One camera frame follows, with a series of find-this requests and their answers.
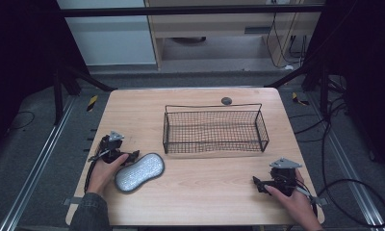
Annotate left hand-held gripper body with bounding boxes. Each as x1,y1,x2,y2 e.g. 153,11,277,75
97,130,133,165

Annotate light wooden desk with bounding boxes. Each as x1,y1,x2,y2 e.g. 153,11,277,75
143,0,327,71

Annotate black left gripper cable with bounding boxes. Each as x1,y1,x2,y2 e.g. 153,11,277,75
83,141,109,194

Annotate black floor cables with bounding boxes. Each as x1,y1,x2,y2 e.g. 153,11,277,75
289,94,353,144

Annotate black stand legs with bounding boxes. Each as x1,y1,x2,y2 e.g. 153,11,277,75
265,56,347,117
51,62,118,127

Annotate black hanging cables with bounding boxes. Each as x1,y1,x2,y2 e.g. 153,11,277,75
265,12,309,70

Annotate black frame crossbar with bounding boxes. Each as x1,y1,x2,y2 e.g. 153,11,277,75
57,3,327,19

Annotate grey table edge bracket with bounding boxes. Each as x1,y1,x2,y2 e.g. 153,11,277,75
62,196,83,207
312,196,329,207

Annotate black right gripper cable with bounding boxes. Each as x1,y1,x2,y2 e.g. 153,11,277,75
295,178,385,229

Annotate yellow black tape strip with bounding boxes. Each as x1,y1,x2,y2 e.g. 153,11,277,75
291,91,311,107
86,94,99,113

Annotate black floor cable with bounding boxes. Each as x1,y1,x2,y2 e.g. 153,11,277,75
7,110,37,133

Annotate white cabinet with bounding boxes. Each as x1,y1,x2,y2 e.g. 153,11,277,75
56,0,158,67

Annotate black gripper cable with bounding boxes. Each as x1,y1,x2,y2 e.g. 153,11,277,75
83,141,109,194
295,178,385,229

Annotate black wire basket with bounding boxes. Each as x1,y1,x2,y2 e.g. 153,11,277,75
162,102,270,155

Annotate silver scouring pad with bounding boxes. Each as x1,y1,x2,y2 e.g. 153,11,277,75
114,152,167,194

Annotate person's right hand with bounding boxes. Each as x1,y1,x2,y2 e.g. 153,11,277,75
264,168,323,231

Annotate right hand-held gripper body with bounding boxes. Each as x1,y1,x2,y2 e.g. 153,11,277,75
265,157,304,197

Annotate aluminium floor rail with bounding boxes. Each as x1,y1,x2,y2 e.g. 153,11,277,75
0,95,77,231
309,92,385,231

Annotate black curtain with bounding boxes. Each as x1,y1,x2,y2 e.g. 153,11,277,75
304,0,385,181
0,0,90,158

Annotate person's left hand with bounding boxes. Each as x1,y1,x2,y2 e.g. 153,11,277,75
86,153,131,197

